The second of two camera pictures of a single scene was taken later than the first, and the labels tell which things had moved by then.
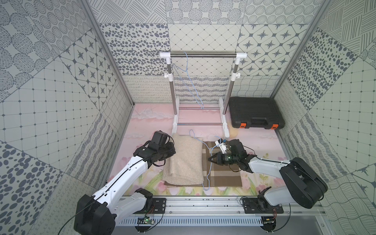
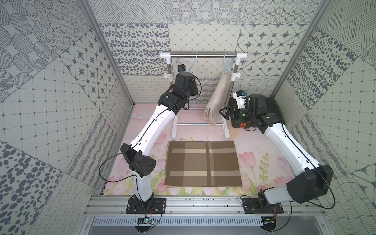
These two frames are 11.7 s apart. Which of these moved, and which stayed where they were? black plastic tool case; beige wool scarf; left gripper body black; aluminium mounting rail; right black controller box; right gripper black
Moved: beige wool scarf; right gripper black; left gripper body black
Stayed: aluminium mounting rail; right black controller box; black plastic tool case
